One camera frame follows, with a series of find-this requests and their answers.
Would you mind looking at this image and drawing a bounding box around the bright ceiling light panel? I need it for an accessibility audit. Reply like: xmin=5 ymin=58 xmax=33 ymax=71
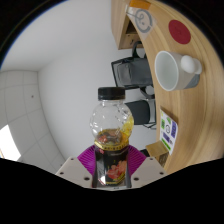
xmin=0 ymin=123 xmax=22 ymax=162

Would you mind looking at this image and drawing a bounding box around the dark brown printed carton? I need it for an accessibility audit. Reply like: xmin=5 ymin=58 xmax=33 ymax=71
xmin=145 ymin=140 xmax=170 ymax=167

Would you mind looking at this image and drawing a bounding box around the wooden side desk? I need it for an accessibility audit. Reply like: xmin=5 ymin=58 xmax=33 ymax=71
xmin=110 ymin=0 xmax=148 ymax=51

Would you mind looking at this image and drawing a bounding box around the white and grey mug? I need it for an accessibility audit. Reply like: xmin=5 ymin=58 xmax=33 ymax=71
xmin=154 ymin=50 xmax=203 ymax=92

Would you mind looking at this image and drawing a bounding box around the white sheet with coloured stickers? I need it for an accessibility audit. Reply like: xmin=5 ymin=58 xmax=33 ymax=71
xmin=159 ymin=109 xmax=179 ymax=156

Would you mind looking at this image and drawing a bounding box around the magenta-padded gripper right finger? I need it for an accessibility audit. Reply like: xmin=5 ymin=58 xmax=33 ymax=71
xmin=123 ymin=145 xmax=168 ymax=190

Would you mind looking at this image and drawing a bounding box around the flat round red coaster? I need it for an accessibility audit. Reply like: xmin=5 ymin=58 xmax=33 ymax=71
xmin=167 ymin=19 xmax=192 ymax=45

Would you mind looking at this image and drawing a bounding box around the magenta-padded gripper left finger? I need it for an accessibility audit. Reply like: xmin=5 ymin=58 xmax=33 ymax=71
xmin=54 ymin=145 xmax=98 ymax=190

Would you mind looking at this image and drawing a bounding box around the black padded office chair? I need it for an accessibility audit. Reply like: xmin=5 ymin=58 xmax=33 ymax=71
xmin=124 ymin=98 xmax=158 ymax=129

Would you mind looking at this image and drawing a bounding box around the clear bottle with dark label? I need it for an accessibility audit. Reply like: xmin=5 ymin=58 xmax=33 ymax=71
xmin=89 ymin=86 xmax=135 ymax=188

